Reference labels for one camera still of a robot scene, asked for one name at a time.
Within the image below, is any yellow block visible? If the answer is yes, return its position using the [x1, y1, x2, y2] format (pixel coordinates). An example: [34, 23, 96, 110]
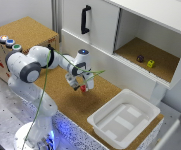
[146, 59, 156, 69]

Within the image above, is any blue button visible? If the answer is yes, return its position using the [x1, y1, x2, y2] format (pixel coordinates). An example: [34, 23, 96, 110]
[5, 38, 16, 48]

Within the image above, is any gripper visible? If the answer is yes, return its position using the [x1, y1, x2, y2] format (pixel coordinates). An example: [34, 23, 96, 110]
[65, 71, 95, 92]

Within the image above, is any white sliding door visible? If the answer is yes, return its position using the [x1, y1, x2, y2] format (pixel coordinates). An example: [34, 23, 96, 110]
[62, 0, 121, 56]

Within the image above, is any purple block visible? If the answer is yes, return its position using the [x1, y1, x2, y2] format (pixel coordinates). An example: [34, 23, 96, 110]
[136, 54, 145, 63]

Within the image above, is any wooden drawer box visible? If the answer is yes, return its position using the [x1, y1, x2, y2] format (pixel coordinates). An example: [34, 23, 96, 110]
[0, 16, 60, 83]

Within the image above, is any green button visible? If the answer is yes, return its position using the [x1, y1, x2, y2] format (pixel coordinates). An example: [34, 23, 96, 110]
[11, 43, 23, 53]

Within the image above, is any white plastic box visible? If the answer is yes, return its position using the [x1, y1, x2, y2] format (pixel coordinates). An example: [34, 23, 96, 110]
[86, 88, 162, 150]

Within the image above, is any red button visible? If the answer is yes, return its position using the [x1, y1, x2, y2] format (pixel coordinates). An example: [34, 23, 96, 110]
[0, 34, 9, 44]

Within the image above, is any white cabinet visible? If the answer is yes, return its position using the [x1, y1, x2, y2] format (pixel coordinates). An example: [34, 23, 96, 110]
[60, 0, 181, 107]

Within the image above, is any black door handle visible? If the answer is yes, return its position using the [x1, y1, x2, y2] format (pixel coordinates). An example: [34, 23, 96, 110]
[80, 4, 92, 35]

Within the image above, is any pink block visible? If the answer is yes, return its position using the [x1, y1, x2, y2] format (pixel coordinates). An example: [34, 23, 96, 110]
[80, 84, 88, 93]

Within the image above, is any green cable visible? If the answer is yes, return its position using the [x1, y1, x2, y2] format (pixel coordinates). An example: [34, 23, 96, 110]
[21, 48, 106, 150]

